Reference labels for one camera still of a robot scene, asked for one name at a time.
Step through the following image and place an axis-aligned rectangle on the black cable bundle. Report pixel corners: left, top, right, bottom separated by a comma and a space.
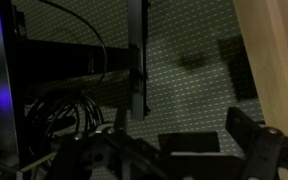
23, 0, 109, 141

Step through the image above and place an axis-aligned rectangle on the black metal stand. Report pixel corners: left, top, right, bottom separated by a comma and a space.
0, 0, 149, 161

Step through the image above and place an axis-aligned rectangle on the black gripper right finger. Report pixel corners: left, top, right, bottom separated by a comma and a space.
226, 107, 284, 180

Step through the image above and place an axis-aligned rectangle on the wooden drawer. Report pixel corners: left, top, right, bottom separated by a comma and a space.
233, 0, 288, 135

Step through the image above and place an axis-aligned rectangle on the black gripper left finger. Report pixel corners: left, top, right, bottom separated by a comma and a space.
113, 107, 127, 139

